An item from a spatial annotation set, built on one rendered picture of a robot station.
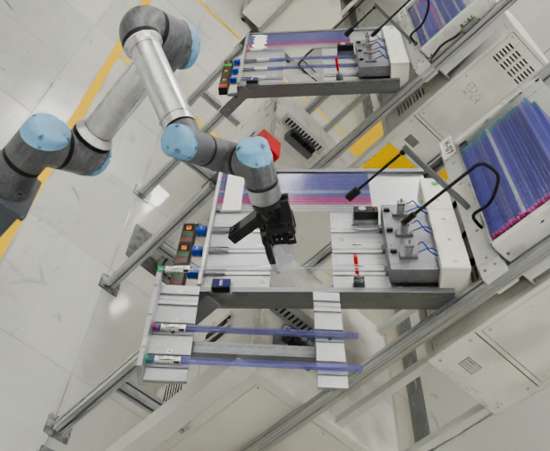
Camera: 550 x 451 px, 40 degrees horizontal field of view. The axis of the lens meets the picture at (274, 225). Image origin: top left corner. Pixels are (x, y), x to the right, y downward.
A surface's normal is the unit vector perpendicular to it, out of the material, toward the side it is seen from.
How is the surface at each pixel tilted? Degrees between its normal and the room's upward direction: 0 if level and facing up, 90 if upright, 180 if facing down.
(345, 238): 45
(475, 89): 90
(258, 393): 90
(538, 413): 90
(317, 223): 90
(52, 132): 8
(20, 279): 0
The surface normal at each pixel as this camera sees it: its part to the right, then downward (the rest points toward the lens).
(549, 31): -0.04, 0.55
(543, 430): -0.72, -0.59
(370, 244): -0.02, -0.84
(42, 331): 0.69, -0.59
